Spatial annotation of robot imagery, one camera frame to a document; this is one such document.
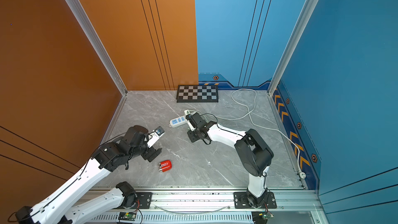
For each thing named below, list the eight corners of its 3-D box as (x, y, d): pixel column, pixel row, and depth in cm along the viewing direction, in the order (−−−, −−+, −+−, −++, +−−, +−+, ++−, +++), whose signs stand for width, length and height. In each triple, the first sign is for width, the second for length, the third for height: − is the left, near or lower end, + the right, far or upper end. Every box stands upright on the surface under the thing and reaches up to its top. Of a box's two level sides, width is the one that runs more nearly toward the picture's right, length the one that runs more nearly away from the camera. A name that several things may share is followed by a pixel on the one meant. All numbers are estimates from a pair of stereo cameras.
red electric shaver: (160, 174, 83) (159, 172, 81) (158, 165, 86) (157, 163, 83) (173, 168, 85) (172, 166, 82) (170, 160, 88) (169, 158, 85)
